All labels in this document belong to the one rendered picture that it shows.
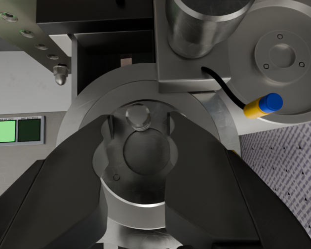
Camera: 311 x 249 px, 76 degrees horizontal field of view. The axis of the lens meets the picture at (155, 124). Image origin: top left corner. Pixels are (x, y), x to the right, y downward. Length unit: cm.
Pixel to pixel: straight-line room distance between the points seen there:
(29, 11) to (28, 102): 236
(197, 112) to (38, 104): 256
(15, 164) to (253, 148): 53
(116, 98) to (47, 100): 249
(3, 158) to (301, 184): 60
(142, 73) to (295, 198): 24
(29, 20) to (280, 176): 45
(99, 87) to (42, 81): 257
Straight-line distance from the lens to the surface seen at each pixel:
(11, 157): 60
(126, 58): 208
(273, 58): 21
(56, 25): 19
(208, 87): 16
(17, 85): 285
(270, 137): 34
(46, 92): 268
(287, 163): 32
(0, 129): 62
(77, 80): 19
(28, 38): 47
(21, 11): 40
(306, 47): 23
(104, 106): 16
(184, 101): 16
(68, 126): 18
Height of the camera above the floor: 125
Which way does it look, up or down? 7 degrees down
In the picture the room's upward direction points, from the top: 177 degrees clockwise
